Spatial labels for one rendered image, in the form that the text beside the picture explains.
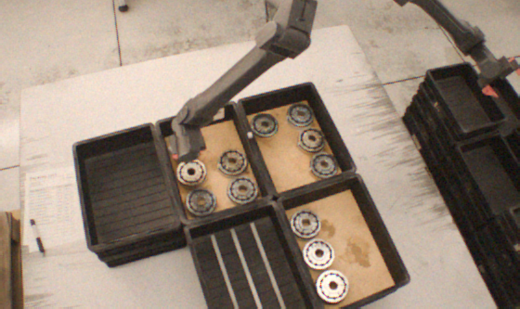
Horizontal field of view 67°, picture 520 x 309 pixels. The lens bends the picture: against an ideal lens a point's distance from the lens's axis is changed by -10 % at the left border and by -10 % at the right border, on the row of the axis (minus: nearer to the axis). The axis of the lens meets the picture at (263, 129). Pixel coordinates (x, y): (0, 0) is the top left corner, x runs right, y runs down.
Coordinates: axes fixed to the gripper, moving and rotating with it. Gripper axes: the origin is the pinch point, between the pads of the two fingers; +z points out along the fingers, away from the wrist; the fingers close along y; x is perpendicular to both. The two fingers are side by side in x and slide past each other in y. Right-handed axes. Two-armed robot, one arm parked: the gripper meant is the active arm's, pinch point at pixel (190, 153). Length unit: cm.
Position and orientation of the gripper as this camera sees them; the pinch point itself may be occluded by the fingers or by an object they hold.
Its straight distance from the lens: 140.5
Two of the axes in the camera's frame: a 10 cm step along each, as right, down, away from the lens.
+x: -3.1, -8.4, 4.4
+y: 9.5, -2.7, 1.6
